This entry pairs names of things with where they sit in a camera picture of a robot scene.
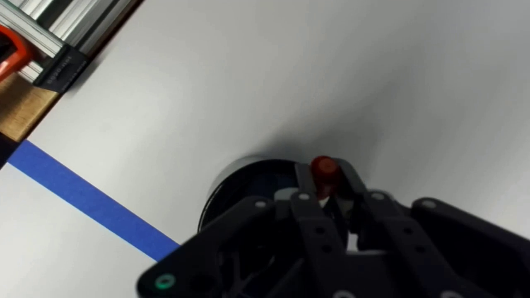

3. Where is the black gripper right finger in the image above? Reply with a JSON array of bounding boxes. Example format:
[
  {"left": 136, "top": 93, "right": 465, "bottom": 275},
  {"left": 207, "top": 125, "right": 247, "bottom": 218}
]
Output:
[{"left": 338, "top": 160, "right": 473, "bottom": 298}]

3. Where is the wooden board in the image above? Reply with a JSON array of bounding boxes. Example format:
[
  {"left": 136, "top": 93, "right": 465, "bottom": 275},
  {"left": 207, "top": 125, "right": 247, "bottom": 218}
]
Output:
[{"left": 0, "top": 75, "right": 59, "bottom": 143}]

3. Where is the blue tape strip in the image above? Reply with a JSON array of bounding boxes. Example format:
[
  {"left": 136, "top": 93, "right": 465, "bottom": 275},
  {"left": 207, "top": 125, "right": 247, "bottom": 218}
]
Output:
[{"left": 8, "top": 141, "right": 177, "bottom": 261}]

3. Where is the orange black clamp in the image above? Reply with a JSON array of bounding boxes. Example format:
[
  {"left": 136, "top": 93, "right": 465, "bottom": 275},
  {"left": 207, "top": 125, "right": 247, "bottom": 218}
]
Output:
[{"left": 0, "top": 25, "right": 31, "bottom": 82}]

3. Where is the aluminium rail base frame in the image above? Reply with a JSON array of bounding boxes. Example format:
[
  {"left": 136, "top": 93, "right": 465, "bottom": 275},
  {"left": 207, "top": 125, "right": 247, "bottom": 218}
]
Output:
[{"left": 0, "top": 0, "right": 144, "bottom": 95}]

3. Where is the dark green mug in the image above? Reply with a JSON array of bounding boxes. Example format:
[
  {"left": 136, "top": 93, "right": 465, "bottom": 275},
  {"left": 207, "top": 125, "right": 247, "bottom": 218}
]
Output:
[{"left": 199, "top": 160, "right": 314, "bottom": 232}]

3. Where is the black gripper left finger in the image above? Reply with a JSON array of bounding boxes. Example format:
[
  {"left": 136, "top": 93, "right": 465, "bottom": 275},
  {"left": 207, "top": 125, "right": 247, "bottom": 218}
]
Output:
[{"left": 290, "top": 165, "right": 358, "bottom": 298}]

